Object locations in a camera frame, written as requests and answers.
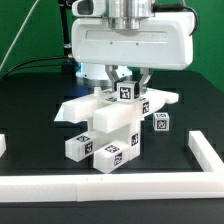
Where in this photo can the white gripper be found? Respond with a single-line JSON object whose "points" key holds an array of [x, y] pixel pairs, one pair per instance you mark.
{"points": [[162, 42]]}

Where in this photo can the white tagged cube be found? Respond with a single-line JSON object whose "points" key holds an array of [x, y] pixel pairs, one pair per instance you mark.
{"points": [[128, 91], [161, 121]]}

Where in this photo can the white chair back frame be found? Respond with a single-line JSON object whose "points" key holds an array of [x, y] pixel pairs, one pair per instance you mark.
{"points": [[157, 99]]}

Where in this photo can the white chair seat part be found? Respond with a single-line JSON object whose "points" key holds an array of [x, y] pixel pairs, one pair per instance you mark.
{"points": [[123, 133]]}

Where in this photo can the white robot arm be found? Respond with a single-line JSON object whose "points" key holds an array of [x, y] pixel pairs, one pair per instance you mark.
{"points": [[100, 70]]}

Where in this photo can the black vertical pole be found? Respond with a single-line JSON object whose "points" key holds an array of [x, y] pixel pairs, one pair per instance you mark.
{"points": [[69, 66]]}

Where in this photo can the white L-shaped fence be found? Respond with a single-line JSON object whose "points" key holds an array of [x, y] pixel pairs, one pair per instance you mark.
{"points": [[208, 183]]}

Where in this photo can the white block at left edge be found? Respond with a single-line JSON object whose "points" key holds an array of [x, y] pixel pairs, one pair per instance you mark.
{"points": [[2, 144]]}

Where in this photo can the white marker base plate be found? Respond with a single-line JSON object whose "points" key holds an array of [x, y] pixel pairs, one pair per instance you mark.
{"points": [[60, 115]]}

